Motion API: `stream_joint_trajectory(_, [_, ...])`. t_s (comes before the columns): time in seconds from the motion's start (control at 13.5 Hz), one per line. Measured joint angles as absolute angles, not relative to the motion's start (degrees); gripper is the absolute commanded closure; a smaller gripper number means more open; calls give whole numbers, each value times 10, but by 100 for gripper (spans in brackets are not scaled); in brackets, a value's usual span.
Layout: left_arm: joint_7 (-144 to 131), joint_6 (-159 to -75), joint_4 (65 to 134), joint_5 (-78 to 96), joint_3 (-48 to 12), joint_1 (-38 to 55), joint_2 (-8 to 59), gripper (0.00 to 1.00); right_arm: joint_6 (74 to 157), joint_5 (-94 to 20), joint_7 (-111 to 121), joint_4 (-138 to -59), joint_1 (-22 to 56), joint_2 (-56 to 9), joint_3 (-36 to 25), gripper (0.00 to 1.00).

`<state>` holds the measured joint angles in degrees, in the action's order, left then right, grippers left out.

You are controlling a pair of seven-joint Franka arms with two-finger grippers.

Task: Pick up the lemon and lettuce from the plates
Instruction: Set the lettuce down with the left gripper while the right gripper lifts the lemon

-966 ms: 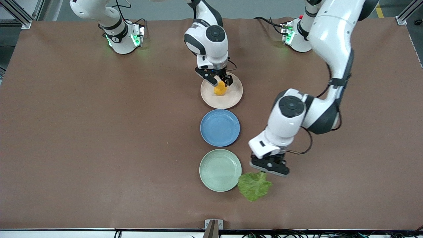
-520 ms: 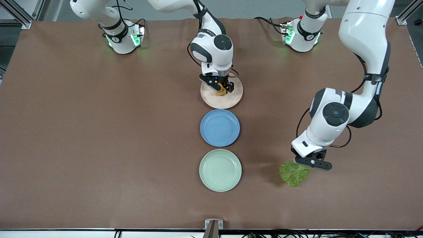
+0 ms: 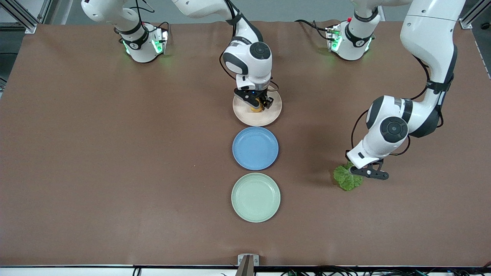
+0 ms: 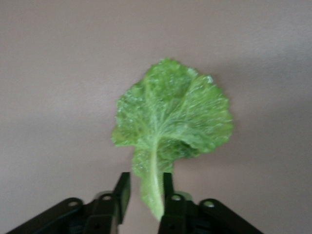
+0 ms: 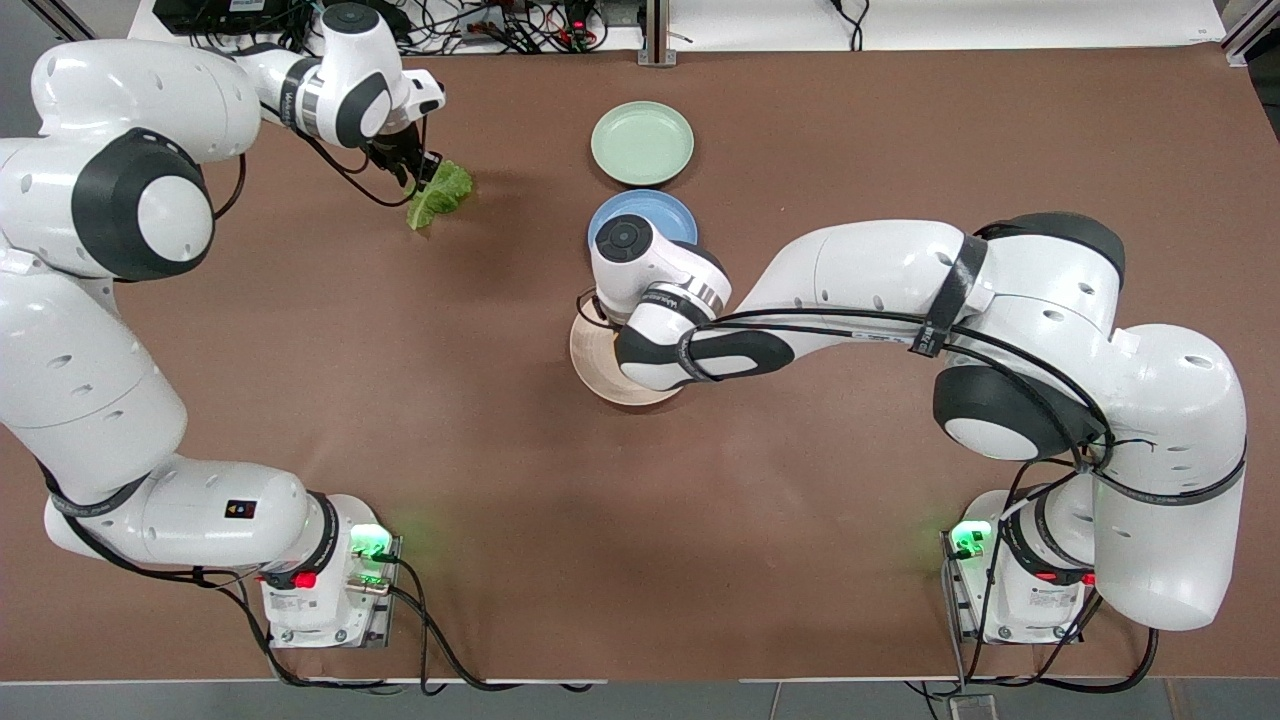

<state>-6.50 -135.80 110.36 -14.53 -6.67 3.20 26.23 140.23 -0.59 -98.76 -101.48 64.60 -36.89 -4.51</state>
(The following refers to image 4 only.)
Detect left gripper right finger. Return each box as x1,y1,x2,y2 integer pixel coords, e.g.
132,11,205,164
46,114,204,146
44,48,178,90
157,172,265,234

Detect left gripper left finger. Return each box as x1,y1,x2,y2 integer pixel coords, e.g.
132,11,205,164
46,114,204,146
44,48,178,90
4,172,132,234

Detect green lettuce leaf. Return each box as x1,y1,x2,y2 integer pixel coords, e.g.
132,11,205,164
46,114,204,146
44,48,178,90
111,58,234,221

